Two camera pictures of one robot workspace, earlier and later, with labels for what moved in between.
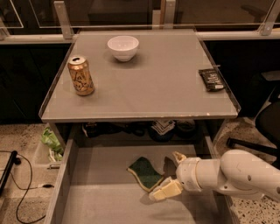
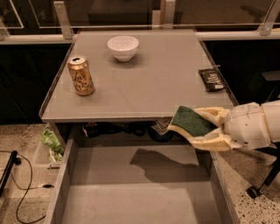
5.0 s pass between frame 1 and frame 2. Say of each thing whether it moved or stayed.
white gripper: moved
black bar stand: stayed
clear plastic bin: stayed
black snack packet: stayed
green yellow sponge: moved
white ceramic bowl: stayed
